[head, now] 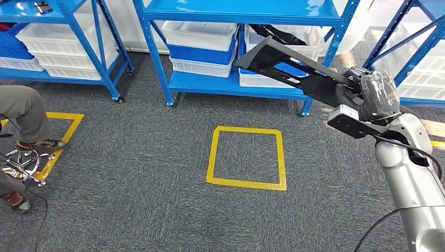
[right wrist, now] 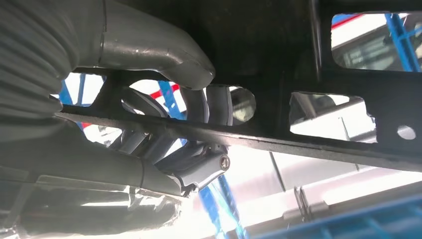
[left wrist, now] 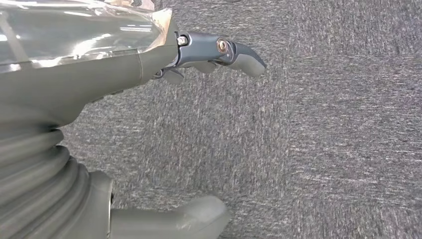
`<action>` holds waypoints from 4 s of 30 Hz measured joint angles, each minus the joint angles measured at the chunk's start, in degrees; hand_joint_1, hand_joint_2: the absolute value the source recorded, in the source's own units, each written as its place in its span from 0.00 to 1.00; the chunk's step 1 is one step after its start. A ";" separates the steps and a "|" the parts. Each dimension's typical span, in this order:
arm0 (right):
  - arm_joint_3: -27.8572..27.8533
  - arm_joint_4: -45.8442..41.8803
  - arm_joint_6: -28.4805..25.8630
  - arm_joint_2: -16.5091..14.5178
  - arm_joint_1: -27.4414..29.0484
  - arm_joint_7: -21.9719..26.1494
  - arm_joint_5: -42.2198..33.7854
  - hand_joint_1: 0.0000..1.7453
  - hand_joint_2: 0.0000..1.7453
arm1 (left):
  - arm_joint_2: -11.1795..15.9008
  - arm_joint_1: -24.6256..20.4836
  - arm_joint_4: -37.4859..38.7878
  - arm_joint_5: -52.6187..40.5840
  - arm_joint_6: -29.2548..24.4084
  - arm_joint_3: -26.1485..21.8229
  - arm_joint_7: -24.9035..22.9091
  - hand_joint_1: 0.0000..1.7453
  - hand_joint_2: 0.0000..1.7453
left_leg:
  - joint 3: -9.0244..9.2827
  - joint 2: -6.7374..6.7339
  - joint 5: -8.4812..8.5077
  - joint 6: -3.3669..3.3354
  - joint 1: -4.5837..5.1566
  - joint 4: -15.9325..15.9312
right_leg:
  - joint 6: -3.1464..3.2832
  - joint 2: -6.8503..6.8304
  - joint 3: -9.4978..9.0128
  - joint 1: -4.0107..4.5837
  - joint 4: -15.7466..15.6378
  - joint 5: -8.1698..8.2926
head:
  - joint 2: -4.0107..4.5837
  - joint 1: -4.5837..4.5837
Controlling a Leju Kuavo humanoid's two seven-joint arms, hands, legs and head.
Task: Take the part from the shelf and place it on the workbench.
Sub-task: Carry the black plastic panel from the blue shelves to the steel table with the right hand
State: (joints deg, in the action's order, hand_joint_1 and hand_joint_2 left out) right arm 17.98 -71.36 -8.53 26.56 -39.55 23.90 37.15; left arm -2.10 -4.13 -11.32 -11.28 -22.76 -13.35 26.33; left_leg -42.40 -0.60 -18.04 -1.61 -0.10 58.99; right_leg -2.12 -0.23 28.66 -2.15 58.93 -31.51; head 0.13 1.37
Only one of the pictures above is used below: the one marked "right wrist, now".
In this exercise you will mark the blue metal shelf rack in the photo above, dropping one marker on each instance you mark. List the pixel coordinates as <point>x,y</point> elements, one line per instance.
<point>400,43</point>

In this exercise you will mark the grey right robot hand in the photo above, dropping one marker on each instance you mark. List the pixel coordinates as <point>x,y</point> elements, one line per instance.
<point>148,49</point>

